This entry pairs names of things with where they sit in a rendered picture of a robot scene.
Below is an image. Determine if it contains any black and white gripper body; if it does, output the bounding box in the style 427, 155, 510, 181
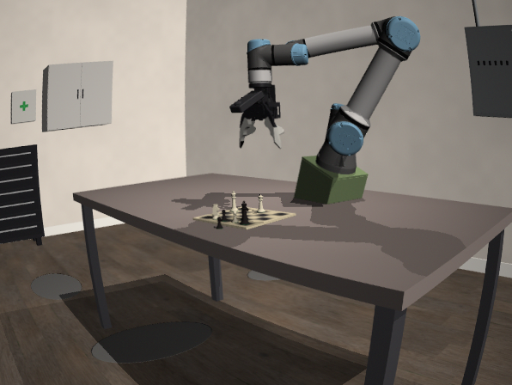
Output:
246, 82, 281, 121

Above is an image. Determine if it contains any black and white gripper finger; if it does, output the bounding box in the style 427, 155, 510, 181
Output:
240, 110, 256, 148
264, 107, 284, 149

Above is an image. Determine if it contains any chessboard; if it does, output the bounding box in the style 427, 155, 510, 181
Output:
193, 207, 296, 229

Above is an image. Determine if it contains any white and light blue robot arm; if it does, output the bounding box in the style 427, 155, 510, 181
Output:
247, 16, 420, 174

